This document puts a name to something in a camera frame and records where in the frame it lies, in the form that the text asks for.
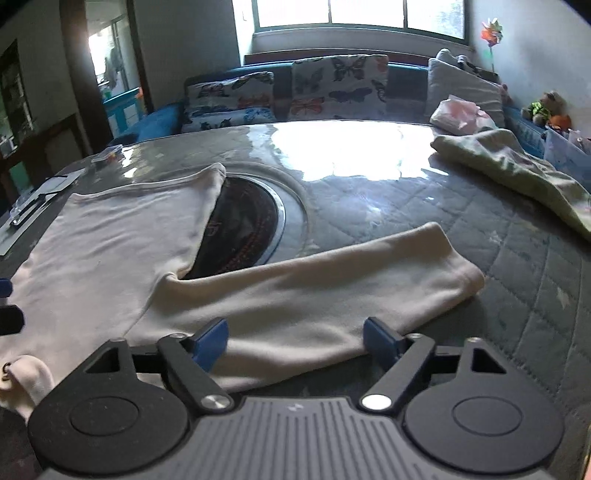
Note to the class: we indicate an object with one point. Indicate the dark wooden shelf cabinet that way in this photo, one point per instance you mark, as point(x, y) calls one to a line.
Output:
point(14, 92)

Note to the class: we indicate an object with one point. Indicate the green framed window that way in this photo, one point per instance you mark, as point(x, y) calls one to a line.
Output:
point(351, 14)

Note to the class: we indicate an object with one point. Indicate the round black induction cooker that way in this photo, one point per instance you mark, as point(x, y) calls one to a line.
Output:
point(240, 221)

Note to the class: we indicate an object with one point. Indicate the hanging grey clothes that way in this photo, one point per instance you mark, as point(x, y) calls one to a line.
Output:
point(114, 64)

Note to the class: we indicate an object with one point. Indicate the black white patterned pillow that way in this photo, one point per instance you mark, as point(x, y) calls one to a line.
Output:
point(475, 67)

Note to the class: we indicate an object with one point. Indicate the grey quilted star table cover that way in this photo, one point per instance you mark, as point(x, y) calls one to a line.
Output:
point(415, 207)

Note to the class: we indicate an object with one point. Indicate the dark wooden door frame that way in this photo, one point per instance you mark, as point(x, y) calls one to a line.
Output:
point(78, 69)

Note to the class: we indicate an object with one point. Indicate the clear plastic box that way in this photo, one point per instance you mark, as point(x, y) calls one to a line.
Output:
point(107, 154)

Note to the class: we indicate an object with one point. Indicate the wide butterfly print cushion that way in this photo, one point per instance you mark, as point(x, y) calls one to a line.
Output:
point(231, 99)

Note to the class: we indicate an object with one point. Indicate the brown stuffed toy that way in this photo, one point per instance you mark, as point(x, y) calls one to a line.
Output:
point(545, 108)

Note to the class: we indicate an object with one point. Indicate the blue sofa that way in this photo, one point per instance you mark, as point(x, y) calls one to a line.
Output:
point(157, 121)

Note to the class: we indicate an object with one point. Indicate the dark wooden side table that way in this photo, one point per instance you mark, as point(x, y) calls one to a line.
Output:
point(46, 138)

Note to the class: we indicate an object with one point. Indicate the pink cloth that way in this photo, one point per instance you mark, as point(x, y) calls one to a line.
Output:
point(457, 115)

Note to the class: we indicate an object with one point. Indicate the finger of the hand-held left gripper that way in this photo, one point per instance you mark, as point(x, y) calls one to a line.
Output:
point(10, 319)
point(4, 288)

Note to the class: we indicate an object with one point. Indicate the colourful pinwheel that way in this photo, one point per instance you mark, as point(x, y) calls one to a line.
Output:
point(491, 32)

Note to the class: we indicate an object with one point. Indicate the square butterfly print cushion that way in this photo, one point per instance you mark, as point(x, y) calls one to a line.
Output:
point(339, 87)

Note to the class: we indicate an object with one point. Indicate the light green garment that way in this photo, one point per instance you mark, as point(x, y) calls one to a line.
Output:
point(508, 161)

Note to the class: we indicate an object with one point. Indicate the orange toy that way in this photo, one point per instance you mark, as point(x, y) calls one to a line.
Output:
point(560, 122)

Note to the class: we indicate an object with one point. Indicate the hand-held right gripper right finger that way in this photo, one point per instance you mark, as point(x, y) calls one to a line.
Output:
point(381, 341)

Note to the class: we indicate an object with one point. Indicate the clear plastic storage bin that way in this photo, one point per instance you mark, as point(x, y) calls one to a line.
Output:
point(565, 152)

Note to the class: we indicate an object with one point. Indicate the grey pillow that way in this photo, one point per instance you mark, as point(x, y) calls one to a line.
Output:
point(480, 91)

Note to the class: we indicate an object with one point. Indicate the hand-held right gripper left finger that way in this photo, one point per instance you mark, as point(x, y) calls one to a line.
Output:
point(210, 344)

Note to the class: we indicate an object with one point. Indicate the teal cabinet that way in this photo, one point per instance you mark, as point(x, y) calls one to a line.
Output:
point(124, 110)

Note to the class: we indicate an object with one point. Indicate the cream white shirt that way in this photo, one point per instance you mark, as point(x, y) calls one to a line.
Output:
point(115, 240)

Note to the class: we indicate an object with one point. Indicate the white paper sheet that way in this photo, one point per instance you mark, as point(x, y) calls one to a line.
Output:
point(18, 233)

